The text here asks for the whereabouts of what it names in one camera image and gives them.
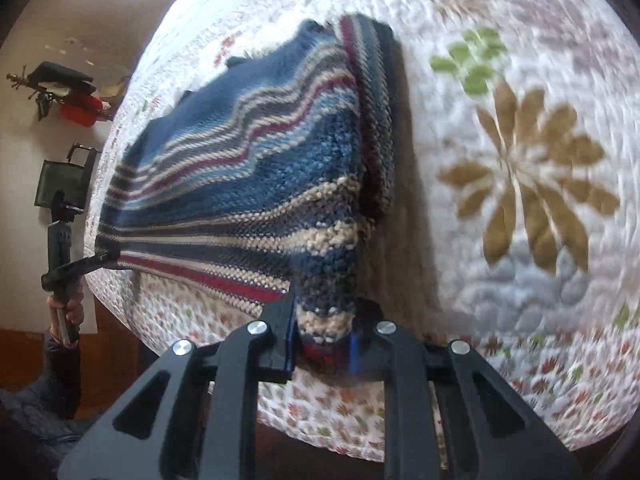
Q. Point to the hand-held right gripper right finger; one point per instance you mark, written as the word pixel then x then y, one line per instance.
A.
pixel 354 355

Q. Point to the person's left forearm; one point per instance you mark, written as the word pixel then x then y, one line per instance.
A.
pixel 62 375

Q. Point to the person's left hand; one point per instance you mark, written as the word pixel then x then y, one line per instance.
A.
pixel 72 312

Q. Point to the white floral quilt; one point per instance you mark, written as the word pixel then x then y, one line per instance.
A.
pixel 500 160

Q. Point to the red bag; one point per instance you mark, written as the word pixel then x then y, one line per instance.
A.
pixel 80 110

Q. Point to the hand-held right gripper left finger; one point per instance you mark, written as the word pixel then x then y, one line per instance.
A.
pixel 286 340

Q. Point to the black jacket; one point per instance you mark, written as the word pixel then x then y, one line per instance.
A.
pixel 60 77

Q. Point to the black folding chair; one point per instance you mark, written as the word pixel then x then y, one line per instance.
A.
pixel 62 180

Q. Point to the coat rack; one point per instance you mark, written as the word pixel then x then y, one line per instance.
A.
pixel 30 90

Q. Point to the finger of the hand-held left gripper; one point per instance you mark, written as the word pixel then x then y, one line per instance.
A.
pixel 100 262

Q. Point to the blue striped knit sweater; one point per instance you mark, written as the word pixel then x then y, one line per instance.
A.
pixel 250 185

